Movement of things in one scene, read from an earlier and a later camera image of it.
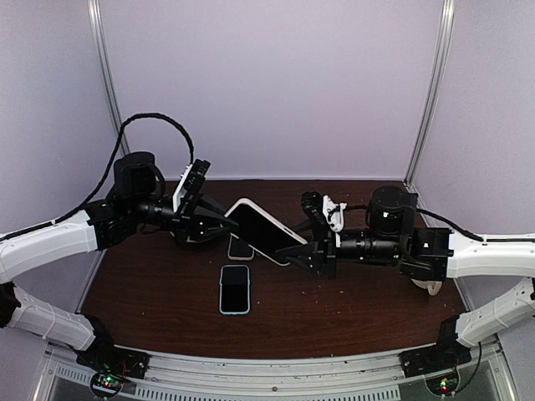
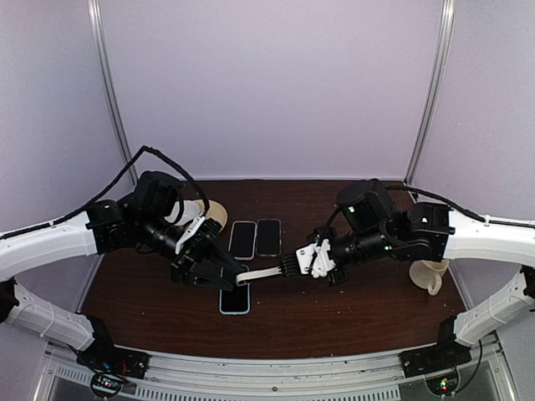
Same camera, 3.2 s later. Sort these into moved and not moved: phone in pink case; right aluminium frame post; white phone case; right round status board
Moved: white phone case
Not moved: right aluminium frame post; phone in pink case; right round status board
